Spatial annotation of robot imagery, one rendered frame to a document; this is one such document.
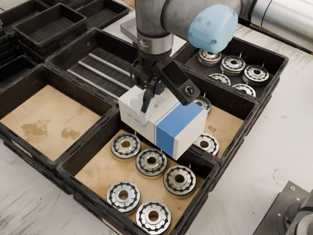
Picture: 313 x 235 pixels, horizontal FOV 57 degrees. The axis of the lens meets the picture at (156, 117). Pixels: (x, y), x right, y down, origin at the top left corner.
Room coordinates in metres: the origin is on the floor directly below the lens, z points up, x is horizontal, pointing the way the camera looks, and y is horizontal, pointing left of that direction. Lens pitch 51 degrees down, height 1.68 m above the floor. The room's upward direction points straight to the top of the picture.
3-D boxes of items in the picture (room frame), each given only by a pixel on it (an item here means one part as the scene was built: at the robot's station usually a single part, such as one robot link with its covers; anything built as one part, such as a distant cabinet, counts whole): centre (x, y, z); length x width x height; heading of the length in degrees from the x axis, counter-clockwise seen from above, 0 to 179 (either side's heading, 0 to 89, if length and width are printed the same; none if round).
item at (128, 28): (1.44, 0.04, 0.73); 0.27 x 0.20 x 0.05; 129
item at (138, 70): (0.50, 0.01, 1.25); 0.09 x 0.08 x 0.12; 49
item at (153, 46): (0.50, 0.00, 1.33); 0.08 x 0.08 x 0.05
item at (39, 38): (1.69, 0.71, 0.37); 0.40 x 0.30 x 0.45; 139
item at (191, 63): (0.91, -0.29, 0.87); 0.40 x 0.30 x 0.11; 54
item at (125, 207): (0.36, 0.10, 0.86); 0.10 x 0.10 x 0.01
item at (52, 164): (0.66, 0.38, 0.92); 0.40 x 0.30 x 0.02; 54
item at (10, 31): (1.95, 1.01, 0.31); 0.40 x 0.30 x 0.34; 139
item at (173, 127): (0.48, -0.01, 1.09); 0.20 x 0.12 x 0.09; 49
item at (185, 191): (0.41, -0.07, 0.86); 0.10 x 0.10 x 0.01
